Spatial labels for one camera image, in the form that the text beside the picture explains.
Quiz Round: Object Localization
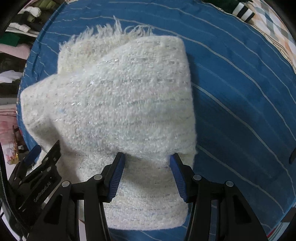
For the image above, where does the white fuzzy knit sweater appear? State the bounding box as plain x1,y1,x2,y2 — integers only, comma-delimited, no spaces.
20,21,197,230

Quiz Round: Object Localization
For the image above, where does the pink floral cloth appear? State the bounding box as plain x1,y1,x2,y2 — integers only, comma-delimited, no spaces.
0,104,25,165

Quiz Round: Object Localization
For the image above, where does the blue striped plaid bedspread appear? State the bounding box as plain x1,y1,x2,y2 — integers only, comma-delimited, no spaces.
17,1,295,240

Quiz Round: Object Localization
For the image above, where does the green folded garment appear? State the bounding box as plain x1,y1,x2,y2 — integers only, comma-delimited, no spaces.
203,0,255,23

